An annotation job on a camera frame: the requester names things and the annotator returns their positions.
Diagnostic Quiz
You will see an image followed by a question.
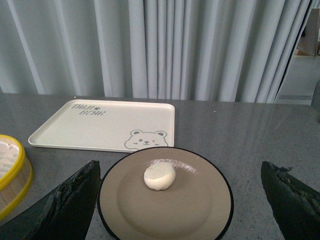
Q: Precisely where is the cream bear-print serving tray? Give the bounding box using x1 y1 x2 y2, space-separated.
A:
28 99 175 153

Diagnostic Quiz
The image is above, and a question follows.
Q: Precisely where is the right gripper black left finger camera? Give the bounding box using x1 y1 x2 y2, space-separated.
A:
0 160 101 240

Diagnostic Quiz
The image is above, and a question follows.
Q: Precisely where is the white pleated curtain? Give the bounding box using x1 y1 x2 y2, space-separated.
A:
0 0 312 103

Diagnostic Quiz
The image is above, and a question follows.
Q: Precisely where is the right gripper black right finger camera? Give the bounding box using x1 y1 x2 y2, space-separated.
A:
260 161 320 240

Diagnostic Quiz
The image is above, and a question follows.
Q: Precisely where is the brown plate with black rim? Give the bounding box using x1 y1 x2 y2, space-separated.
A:
97 147 234 240

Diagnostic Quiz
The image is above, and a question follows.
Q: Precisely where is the white steamer liner cloth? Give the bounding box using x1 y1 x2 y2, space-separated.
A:
0 141 19 178

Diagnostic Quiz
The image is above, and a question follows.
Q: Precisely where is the white steamed bun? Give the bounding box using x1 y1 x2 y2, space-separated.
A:
143 162 176 191

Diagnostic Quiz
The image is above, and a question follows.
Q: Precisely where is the yellow-rimmed bamboo steamer basket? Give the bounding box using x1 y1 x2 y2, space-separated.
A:
0 134 34 219

